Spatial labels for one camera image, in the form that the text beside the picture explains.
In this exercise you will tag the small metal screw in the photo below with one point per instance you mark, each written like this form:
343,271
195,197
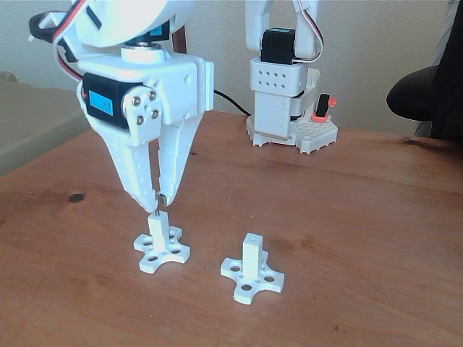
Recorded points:
158,213

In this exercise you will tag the beige plastic storage bin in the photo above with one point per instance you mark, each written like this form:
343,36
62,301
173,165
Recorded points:
36,115

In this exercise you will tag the orange and black clamp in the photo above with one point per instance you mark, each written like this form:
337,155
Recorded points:
322,108

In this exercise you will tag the black office chair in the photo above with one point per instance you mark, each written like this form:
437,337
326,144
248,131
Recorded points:
412,94

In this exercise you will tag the brown wooden post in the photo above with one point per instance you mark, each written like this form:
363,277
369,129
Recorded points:
179,39

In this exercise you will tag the white cross-base post stand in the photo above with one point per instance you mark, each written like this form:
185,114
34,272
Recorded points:
251,256
157,233

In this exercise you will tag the white perforated base plate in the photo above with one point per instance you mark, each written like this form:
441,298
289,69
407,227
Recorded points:
318,133

